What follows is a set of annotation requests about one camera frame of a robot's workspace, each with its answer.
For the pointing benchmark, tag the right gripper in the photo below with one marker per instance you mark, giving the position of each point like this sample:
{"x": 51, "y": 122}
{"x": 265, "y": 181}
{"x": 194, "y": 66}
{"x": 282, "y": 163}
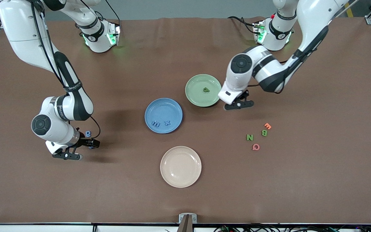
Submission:
{"x": 84, "y": 141}

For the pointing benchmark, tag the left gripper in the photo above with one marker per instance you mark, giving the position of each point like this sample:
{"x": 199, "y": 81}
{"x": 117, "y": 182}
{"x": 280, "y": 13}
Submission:
{"x": 245, "y": 95}

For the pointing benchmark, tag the blue letter a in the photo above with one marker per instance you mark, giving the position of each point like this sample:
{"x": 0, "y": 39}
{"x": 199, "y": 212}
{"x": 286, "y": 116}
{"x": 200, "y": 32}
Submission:
{"x": 88, "y": 135}

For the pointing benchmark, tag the green letter N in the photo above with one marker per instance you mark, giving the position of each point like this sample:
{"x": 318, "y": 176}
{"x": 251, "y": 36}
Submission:
{"x": 249, "y": 137}

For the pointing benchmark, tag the green letter B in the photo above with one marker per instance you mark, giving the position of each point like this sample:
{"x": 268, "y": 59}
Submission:
{"x": 264, "y": 132}

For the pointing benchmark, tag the blue letter m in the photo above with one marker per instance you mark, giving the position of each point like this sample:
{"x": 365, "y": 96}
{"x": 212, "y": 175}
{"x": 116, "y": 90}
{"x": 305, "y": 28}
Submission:
{"x": 155, "y": 123}

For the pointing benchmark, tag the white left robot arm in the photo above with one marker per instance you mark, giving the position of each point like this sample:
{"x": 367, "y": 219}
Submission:
{"x": 311, "y": 19}

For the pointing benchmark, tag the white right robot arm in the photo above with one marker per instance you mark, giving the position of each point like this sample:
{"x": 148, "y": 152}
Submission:
{"x": 21, "y": 32}

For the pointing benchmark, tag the green plate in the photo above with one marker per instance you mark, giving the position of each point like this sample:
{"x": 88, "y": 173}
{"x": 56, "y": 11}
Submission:
{"x": 196, "y": 93}

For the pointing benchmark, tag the orange letter E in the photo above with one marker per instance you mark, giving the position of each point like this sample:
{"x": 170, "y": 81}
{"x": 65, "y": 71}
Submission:
{"x": 268, "y": 126}

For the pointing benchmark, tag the pink letter Q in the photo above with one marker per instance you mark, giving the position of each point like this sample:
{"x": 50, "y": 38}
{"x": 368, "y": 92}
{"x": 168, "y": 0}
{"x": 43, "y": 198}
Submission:
{"x": 258, "y": 148}

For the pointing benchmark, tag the blue plate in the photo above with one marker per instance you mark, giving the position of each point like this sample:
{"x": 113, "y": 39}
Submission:
{"x": 169, "y": 109}

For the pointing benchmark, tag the brown table cover sheet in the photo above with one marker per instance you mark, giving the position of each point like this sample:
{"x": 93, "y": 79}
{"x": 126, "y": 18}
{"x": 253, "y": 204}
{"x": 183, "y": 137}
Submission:
{"x": 43, "y": 193}

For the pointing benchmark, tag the beige plate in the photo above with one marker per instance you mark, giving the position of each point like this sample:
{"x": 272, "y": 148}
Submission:
{"x": 180, "y": 167}

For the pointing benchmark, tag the white table edge rail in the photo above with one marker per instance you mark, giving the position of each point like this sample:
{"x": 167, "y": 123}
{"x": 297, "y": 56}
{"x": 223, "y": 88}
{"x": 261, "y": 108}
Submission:
{"x": 43, "y": 228}

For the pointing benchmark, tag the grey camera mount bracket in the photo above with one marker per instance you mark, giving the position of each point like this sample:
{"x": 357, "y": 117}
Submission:
{"x": 181, "y": 218}

